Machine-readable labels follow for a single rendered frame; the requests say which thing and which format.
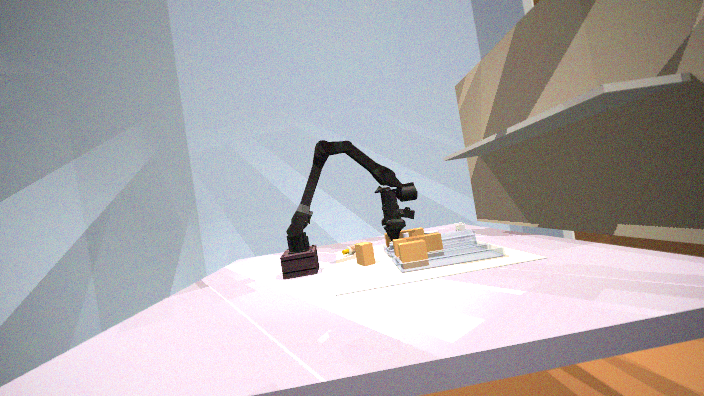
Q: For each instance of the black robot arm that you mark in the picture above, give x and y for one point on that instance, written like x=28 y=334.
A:
x=296 y=238

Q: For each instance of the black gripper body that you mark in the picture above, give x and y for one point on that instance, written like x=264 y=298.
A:
x=390 y=219

